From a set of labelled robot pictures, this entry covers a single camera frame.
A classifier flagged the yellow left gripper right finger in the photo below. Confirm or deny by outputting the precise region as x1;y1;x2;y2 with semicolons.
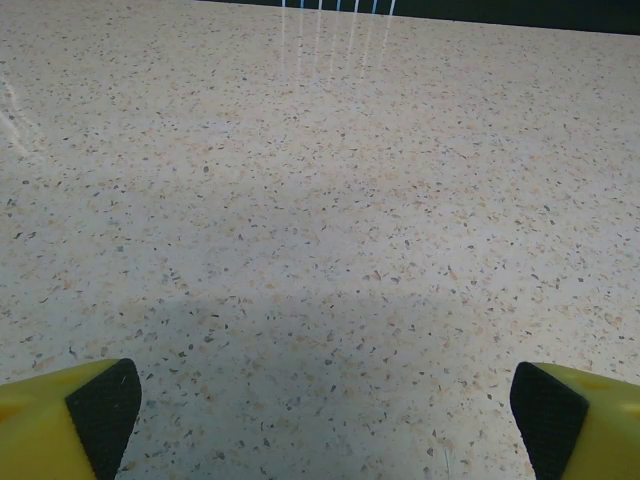
510;361;640;480

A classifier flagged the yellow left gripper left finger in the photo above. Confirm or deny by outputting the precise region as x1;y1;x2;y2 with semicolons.
0;357;143;480

